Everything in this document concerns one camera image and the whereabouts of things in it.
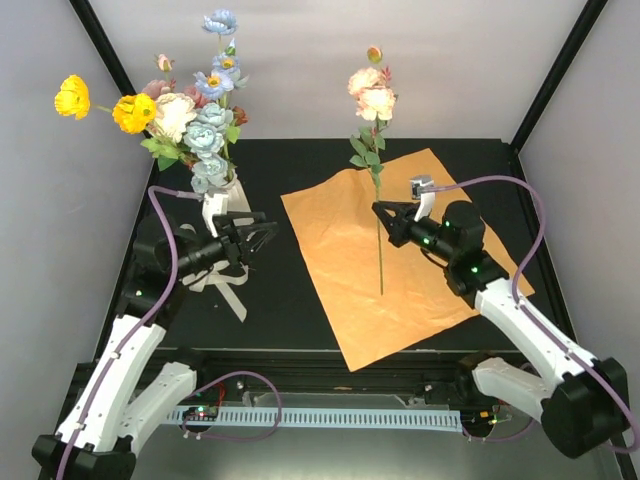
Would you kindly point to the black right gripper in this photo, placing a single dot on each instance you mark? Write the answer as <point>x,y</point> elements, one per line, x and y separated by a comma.
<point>396,227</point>

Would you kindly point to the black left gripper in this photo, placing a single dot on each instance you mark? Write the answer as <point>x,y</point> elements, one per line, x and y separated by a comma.
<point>237,249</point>

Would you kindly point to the white ribbed vase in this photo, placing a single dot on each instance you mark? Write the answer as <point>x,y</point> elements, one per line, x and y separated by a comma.
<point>237,198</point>

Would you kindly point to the cream printed ribbon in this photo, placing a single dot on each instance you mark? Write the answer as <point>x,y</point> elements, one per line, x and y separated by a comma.
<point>225,285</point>

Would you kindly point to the orange wrapping paper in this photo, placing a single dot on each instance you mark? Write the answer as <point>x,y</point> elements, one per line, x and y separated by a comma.
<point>378,299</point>

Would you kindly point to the light blue peony stem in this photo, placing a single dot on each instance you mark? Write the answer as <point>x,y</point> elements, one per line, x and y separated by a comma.
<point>208,138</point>

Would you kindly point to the coral rose flower stem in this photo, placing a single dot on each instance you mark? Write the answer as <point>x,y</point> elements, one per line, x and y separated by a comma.
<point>240,117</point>

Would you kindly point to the white peony flower stem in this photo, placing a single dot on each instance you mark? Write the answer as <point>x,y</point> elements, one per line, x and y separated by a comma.
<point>174,111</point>

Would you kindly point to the peach rose flower stem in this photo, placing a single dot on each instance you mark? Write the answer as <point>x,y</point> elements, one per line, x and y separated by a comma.
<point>370,87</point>

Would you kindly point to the blue poppy flower stem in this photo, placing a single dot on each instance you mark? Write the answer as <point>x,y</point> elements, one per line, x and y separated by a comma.
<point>225,75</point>

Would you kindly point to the yellow poppy flower stem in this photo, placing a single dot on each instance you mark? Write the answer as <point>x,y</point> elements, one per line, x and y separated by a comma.
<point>133,114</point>

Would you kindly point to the large pale pink peony stem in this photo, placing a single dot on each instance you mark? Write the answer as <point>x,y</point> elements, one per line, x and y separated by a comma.
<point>198,98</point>

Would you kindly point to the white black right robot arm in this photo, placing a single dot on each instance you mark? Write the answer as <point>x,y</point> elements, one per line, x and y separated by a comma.
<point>579,400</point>

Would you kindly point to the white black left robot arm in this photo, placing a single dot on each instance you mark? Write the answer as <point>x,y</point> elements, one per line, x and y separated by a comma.
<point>104,433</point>

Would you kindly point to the left small circuit board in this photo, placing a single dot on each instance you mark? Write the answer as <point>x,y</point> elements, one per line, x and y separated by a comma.
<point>200,413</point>

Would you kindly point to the small circuit board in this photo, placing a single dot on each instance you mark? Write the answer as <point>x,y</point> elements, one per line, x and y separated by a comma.
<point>200,413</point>
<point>480,417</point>

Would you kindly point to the right small circuit board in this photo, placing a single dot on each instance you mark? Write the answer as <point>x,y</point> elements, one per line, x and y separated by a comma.
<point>480,417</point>

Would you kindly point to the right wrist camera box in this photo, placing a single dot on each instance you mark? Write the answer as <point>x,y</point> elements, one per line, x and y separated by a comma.
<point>421,190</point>

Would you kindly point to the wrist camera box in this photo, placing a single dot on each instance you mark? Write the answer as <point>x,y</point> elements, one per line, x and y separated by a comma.
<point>214,205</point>
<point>421,190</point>

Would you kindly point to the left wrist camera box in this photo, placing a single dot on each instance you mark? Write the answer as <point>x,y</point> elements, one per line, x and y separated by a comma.
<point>214,205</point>

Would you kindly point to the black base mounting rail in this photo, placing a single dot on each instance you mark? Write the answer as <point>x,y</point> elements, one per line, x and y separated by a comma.
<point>431,374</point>

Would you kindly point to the light blue slotted cable duct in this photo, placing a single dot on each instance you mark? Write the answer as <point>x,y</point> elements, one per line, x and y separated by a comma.
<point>332,418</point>

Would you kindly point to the black left frame post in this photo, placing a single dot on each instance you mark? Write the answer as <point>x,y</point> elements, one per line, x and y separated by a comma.
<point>93,27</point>

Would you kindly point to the black frame post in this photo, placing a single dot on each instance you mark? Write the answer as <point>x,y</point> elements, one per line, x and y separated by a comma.
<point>93,27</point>
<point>572,45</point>

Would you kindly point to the black right frame post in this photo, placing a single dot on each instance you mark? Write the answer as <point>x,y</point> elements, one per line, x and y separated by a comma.
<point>572,45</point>

